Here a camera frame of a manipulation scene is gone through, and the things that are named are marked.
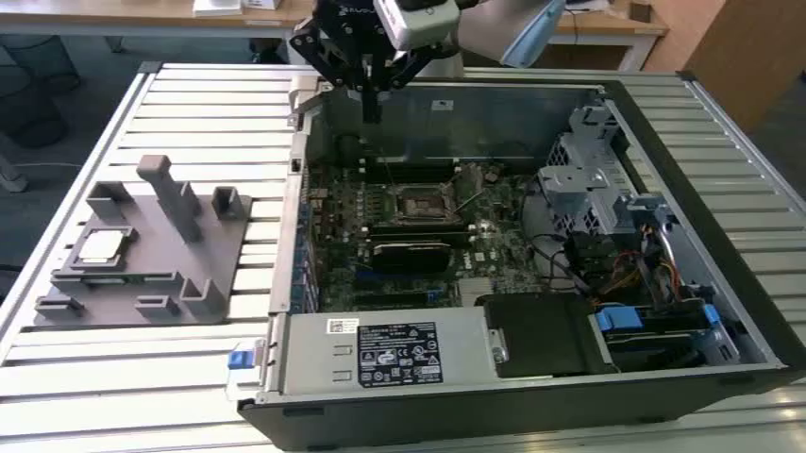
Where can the white box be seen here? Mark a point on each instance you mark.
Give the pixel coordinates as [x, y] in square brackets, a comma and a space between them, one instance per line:
[262, 4]
[216, 7]

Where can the black open PC case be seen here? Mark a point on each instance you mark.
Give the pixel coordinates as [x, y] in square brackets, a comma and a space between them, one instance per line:
[440, 420]

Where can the small silver heat sink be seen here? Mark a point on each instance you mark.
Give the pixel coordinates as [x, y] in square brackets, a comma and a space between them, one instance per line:
[475, 290]

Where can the blue disk carrier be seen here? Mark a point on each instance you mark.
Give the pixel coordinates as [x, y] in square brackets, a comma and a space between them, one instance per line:
[618, 320]

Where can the green motherboard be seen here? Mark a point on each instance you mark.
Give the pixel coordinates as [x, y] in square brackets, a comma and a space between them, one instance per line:
[503, 245]

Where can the silver square CPU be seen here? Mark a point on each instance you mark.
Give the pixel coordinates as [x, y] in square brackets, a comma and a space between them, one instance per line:
[100, 245]

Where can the black mesh waste bin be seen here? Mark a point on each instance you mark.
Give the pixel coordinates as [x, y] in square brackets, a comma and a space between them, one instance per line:
[37, 118]
[37, 61]

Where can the thin metal locking lever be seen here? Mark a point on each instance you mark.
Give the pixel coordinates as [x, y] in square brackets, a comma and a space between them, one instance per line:
[472, 199]
[391, 175]

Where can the metal drive cage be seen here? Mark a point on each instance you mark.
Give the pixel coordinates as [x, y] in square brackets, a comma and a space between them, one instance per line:
[566, 189]

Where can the silver power supply unit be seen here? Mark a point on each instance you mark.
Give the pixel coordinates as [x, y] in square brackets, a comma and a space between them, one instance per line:
[315, 358]

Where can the black RAM slot bank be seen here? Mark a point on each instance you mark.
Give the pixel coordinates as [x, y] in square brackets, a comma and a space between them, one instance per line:
[412, 173]
[415, 233]

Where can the wooden desk white frame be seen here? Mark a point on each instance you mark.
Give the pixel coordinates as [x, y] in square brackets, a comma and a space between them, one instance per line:
[157, 21]

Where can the white wrist camera black plate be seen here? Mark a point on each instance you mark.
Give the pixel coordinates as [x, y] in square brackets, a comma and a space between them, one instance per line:
[422, 26]

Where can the black graphics card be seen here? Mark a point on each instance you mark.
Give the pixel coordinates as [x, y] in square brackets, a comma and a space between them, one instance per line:
[410, 259]

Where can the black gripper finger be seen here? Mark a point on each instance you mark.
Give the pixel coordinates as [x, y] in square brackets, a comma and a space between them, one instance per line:
[412, 66]
[318, 52]

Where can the blue plastic tab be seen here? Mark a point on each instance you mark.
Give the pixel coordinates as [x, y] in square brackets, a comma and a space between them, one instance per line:
[710, 315]

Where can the grey plastic parts rack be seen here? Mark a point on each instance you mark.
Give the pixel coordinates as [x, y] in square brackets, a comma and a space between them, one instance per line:
[157, 283]

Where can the wooden cabinet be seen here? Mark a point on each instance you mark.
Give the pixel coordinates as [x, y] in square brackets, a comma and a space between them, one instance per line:
[743, 56]

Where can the grey furniture leg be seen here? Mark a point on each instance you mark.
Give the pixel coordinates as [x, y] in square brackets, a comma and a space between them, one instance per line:
[12, 179]

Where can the blue case latch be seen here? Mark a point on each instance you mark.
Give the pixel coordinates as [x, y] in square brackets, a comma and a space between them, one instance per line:
[239, 359]

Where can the CPU socket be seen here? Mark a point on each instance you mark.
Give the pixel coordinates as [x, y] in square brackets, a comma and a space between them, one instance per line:
[418, 205]

